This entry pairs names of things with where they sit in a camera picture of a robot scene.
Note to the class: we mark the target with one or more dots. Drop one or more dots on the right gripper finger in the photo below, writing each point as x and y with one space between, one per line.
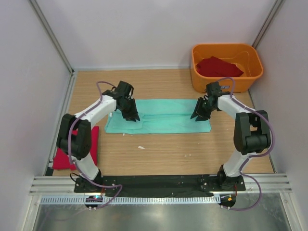
203 116
198 110

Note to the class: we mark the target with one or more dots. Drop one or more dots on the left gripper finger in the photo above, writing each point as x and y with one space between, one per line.
130 116
134 112

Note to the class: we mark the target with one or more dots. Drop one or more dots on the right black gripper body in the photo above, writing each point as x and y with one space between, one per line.
205 105

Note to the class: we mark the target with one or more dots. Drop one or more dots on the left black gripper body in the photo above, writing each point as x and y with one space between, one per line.
126 108

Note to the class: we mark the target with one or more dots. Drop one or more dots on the teal t shirt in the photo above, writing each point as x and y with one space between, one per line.
159 116

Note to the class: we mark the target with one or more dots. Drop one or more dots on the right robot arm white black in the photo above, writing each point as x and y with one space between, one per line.
251 131

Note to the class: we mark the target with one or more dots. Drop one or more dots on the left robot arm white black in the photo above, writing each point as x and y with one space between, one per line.
74 136

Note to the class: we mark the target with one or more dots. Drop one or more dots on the dark red t shirt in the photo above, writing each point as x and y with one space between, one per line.
215 67

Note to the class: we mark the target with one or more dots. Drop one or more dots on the orange plastic bin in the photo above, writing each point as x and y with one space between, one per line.
244 56

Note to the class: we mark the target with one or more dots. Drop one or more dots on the folded magenta t shirt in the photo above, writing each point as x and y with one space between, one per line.
61 161

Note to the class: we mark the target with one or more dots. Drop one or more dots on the left aluminium corner post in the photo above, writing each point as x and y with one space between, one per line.
46 26

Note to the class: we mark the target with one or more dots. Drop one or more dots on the aluminium corner post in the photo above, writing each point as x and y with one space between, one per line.
267 22
46 26

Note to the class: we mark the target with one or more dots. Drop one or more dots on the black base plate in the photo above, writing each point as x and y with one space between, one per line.
173 185

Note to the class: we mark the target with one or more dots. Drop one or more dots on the aluminium frame rail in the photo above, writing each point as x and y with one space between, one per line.
60 185

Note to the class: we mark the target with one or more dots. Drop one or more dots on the white slotted cable duct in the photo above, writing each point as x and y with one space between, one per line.
97 200

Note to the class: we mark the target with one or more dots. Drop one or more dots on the right aluminium corner post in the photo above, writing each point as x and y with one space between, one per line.
267 22

